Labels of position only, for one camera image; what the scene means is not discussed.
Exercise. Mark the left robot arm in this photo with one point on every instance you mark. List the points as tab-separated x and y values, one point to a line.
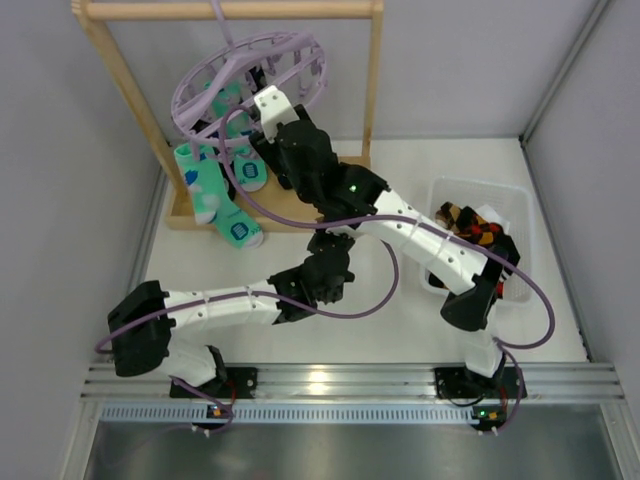
168	332

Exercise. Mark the mint green patterned sock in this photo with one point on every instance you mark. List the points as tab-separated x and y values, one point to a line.
210	197

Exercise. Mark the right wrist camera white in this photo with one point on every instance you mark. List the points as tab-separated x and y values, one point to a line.
274	109

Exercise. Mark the white plastic basket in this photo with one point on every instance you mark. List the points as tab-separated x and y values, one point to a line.
514	207

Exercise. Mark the argyle red orange sock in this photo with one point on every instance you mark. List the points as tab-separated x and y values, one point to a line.
479	231

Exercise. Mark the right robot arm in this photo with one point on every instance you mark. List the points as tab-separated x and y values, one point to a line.
470	256

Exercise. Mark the slotted cable duct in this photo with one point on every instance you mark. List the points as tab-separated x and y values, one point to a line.
201	413

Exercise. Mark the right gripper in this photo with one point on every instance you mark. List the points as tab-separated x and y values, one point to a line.
270	150

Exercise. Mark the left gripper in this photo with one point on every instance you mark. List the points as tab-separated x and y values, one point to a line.
329	245

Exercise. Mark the aluminium mounting rail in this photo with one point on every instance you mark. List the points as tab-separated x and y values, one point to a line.
551	383

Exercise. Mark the purple round clip hanger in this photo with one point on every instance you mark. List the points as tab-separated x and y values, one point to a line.
295	62

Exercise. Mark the brown striped sock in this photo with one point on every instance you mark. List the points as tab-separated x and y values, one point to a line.
451	217

